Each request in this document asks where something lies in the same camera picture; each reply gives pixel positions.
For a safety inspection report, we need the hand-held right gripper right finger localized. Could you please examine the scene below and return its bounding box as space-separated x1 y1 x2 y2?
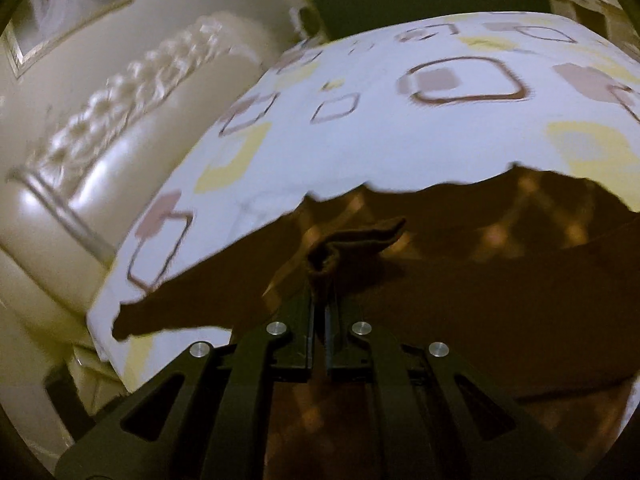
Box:
324 287 592 480

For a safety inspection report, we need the cream lattice furniture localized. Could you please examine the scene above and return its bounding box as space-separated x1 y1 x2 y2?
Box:
541 0 640 63

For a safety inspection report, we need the framed wall picture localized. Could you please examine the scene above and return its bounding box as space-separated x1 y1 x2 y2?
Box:
1 0 135 80

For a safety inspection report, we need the brown cloth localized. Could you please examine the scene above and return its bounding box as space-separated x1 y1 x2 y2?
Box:
111 167 640 480

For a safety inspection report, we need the cream tufted headboard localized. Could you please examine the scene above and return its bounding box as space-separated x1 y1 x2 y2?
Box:
0 10 327 373

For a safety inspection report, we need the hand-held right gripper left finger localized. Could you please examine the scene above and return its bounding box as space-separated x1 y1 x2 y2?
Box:
55 282 317 480

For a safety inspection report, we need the cream nightstand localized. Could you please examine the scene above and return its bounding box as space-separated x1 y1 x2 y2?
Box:
42 340 133 461

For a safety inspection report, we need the patterned white bed sheet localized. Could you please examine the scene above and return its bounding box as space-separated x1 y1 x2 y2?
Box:
86 10 640 397

